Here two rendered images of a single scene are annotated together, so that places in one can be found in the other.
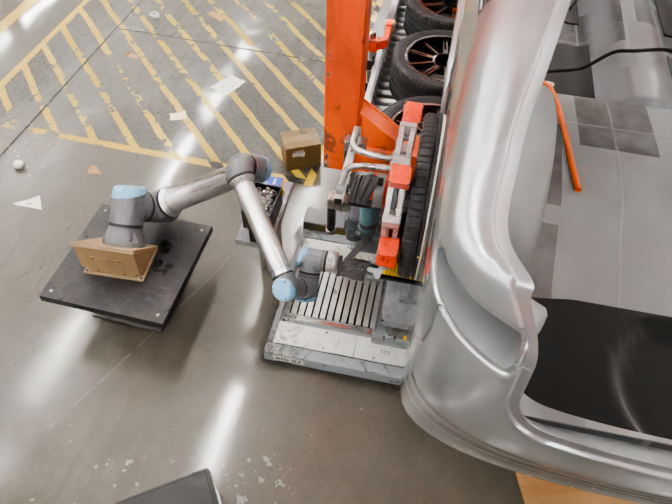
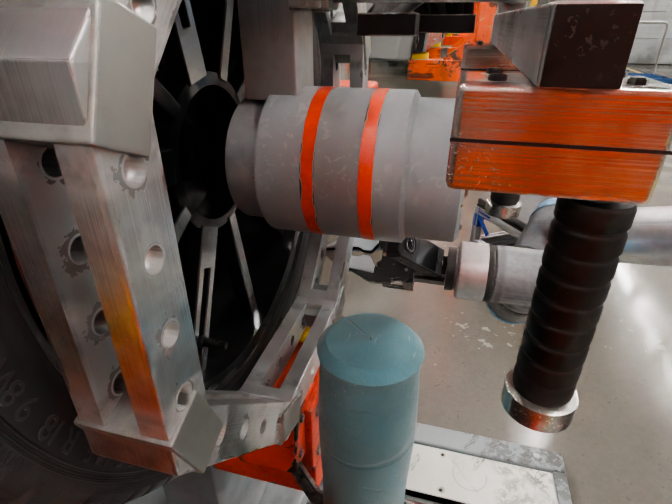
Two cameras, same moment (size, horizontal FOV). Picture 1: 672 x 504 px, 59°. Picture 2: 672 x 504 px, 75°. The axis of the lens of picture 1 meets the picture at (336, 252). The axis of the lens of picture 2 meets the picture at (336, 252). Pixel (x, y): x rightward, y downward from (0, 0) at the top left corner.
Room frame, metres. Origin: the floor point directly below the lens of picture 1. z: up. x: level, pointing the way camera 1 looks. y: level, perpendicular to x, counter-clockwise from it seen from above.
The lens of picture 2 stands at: (2.15, -0.14, 0.97)
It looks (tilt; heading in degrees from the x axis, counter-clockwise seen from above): 28 degrees down; 186
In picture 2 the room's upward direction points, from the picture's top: straight up
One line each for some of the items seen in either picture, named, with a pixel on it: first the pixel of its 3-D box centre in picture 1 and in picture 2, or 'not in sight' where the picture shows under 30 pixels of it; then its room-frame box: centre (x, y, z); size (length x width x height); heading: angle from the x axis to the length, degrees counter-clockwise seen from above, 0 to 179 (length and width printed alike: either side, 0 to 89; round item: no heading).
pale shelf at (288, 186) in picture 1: (265, 212); not in sight; (1.97, 0.35, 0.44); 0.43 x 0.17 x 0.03; 171
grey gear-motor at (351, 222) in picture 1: (385, 232); not in sight; (2.03, -0.25, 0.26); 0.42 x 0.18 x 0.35; 81
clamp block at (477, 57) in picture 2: (339, 201); (501, 66); (1.59, -0.01, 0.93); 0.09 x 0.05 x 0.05; 81
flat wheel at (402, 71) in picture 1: (443, 73); not in sight; (3.27, -0.62, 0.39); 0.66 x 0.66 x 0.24
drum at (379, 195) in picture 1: (379, 190); (354, 164); (1.73, -0.16, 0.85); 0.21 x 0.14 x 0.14; 81
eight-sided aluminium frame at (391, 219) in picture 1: (397, 193); (284, 159); (1.72, -0.24, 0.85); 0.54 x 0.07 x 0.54; 171
